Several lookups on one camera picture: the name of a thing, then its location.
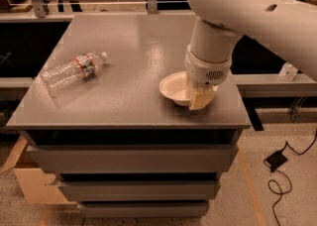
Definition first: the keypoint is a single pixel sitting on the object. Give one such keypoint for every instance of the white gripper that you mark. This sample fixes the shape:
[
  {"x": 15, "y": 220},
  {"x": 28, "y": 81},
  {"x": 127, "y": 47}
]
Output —
[{"x": 204, "y": 69}]

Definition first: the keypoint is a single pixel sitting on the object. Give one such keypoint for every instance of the white paper bowl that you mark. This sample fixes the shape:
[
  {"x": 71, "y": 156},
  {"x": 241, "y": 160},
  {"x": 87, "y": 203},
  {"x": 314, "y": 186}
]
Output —
[{"x": 173, "y": 88}]

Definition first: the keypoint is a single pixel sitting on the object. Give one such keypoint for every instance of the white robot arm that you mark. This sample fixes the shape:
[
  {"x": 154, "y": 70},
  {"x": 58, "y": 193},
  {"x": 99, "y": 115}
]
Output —
[{"x": 285, "y": 27}]

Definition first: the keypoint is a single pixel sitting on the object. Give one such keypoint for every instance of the clear plastic water bottle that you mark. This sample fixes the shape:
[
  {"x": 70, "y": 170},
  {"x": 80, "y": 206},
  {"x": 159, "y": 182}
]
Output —
[{"x": 80, "y": 67}]

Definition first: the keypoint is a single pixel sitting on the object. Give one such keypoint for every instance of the grey drawer cabinet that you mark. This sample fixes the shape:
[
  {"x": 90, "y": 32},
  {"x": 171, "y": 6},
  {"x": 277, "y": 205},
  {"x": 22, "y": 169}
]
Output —
[{"x": 117, "y": 146}]

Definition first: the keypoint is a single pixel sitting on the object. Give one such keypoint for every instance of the black power adapter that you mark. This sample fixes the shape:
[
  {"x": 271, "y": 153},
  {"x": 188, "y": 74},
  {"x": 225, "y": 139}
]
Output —
[{"x": 275, "y": 160}]

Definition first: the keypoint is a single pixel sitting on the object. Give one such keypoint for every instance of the cardboard box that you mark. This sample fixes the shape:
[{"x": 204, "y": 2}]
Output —
[{"x": 37, "y": 187}]

